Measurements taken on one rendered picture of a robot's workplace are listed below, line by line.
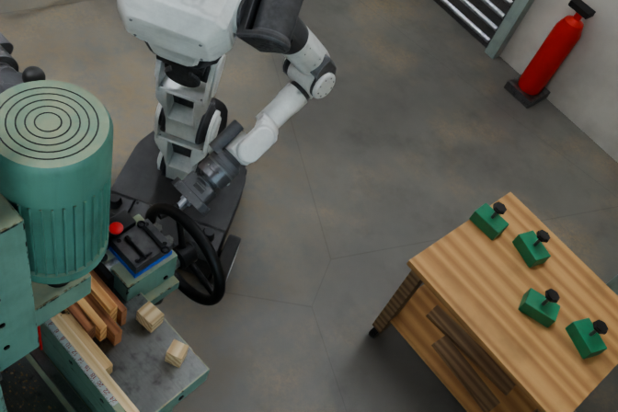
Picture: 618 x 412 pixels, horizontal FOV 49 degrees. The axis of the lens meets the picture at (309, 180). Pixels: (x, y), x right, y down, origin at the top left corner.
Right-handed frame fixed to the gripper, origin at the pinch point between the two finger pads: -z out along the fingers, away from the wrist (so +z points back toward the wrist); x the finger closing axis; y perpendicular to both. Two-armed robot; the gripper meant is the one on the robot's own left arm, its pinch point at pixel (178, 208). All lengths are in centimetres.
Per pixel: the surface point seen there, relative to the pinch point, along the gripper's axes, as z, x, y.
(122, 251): -13.3, -7.3, 30.6
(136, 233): -9.0, -5.6, 27.8
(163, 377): -24.8, -31.8, 28.7
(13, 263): -20, -10, 73
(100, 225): -8, -12, 65
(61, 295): -25, -10, 45
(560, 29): 191, -28, -149
